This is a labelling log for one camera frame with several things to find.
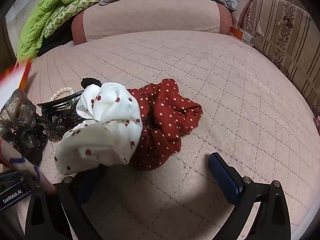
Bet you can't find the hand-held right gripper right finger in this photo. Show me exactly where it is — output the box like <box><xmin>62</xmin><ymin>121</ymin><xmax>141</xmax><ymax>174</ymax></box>
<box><xmin>209</xmin><ymin>152</ymin><xmax>292</xmax><ymax>240</ymax></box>

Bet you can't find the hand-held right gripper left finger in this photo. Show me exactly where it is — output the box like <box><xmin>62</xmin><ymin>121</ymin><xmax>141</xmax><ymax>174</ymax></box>
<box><xmin>25</xmin><ymin>166</ymin><xmax>107</xmax><ymax>240</ymax></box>

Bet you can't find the leopard print scrunchie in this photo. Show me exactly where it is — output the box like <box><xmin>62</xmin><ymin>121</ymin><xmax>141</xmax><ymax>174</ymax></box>
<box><xmin>41</xmin><ymin>110</ymin><xmax>80</xmax><ymax>143</ymax></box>

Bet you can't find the white cherry print scrunchie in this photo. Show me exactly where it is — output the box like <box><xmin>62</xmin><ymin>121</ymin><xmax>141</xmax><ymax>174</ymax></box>
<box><xmin>54</xmin><ymin>82</ymin><xmax>143</xmax><ymax>176</ymax></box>

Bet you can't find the red polka dot scrunchie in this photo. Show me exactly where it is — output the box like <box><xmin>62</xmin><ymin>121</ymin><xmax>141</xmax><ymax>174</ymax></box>
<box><xmin>127</xmin><ymin>78</ymin><xmax>203</xmax><ymax>171</ymax></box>

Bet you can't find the grey sheer scrunchie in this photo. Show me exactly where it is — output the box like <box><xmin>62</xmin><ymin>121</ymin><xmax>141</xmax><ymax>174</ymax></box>
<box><xmin>0</xmin><ymin>89</ymin><xmax>48</xmax><ymax>166</ymax></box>

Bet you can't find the black hair tie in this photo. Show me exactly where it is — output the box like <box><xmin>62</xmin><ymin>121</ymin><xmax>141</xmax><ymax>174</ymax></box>
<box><xmin>81</xmin><ymin>78</ymin><xmax>103</xmax><ymax>88</ymax></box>

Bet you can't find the red-edged white tray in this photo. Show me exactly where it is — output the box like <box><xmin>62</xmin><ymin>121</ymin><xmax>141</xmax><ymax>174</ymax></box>
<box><xmin>0</xmin><ymin>60</ymin><xmax>32</xmax><ymax>108</ymax></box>

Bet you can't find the beige tube with blue marks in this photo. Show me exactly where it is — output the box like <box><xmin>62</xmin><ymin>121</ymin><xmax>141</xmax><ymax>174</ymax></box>
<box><xmin>0</xmin><ymin>140</ymin><xmax>57</xmax><ymax>195</ymax></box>

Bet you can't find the black hair clip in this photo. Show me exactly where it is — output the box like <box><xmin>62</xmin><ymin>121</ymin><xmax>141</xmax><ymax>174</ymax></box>
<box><xmin>37</xmin><ymin>90</ymin><xmax>84</xmax><ymax>113</ymax></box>

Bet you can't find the orange packet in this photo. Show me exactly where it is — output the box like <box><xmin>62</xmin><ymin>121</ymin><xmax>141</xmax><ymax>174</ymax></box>
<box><xmin>230</xmin><ymin>26</ymin><xmax>254</xmax><ymax>46</ymax></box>

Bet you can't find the black cloth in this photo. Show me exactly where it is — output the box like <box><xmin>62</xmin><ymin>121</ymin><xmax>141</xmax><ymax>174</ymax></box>
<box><xmin>37</xmin><ymin>21</ymin><xmax>75</xmax><ymax>57</ymax></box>

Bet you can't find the striped floral cushion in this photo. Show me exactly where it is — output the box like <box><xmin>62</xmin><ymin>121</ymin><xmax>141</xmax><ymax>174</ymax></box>
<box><xmin>239</xmin><ymin>0</ymin><xmax>320</xmax><ymax>117</ymax></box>

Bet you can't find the pink bolster pillow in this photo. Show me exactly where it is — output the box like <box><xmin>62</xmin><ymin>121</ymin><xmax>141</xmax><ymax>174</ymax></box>
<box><xmin>71</xmin><ymin>0</ymin><xmax>233</xmax><ymax>46</ymax></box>

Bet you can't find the green quilt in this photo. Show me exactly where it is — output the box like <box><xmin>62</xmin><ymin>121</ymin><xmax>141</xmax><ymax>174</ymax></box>
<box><xmin>16</xmin><ymin>0</ymin><xmax>125</xmax><ymax>62</ymax></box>

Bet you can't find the pearl bracelet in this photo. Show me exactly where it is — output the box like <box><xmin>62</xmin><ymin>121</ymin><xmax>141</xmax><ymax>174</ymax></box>
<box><xmin>50</xmin><ymin>87</ymin><xmax>77</xmax><ymax>103</ymax></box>

